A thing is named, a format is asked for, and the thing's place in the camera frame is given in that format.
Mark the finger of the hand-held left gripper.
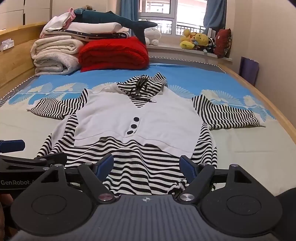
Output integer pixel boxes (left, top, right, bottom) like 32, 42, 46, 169
0, 152, 67, 173
0, 139, 25, 153

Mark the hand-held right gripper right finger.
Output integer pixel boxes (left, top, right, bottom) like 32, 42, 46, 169
177, 155, 258, 206

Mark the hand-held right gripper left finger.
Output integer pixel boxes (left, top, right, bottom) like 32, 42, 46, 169
35, 153, 118, 205

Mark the striped and white hooded top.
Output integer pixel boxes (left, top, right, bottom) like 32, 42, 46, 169
30, 72, 266, 200

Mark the wooden headboard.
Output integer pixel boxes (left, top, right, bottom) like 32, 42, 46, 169
0, 21, 49, 98

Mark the cream folded blanket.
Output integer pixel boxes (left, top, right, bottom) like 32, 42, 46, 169
31, 38, 87, 76

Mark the tissue box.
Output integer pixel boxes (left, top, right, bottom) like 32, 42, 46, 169
0, 39, 15, 52

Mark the red folded blanket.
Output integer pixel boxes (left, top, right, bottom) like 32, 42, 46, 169
78, 36, 149, 73

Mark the white windowsill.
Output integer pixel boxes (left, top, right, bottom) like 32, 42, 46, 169
147, 44, 232, 64

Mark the black and white plush toy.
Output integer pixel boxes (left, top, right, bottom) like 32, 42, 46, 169
206, 36, 217, 54

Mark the yellow duck plush toy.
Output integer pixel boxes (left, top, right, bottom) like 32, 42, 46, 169
180, 29, 197, 50

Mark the yellow round plush toy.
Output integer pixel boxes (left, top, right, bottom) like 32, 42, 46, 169
193, 32, 210, 51

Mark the dark red cushion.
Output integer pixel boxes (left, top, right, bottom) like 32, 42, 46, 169
214, 28, 232, 58

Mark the navy patterned folded blanket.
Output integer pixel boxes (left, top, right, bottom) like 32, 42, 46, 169
42, 29, 131, 42

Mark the white and pink folded cloth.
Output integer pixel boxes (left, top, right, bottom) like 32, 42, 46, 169
40, 8, 77, 39

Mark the white wardrobe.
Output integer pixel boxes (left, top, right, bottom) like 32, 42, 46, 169
0, 0, 54, 32

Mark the teal shark plush toy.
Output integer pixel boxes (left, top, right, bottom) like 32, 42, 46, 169
70, 7, 158, 45

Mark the blue curtain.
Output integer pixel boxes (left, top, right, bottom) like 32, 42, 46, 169
120, 0, 139, 21
203, 0, 226, 39

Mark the window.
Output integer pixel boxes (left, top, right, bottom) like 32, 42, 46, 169
137, 0, 208, 36

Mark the wooden bed frame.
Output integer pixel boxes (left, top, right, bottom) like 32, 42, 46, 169
217, 62, 296, 144

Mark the purple folder by wall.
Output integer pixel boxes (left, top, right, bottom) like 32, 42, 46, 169
239, 56, 259, 87

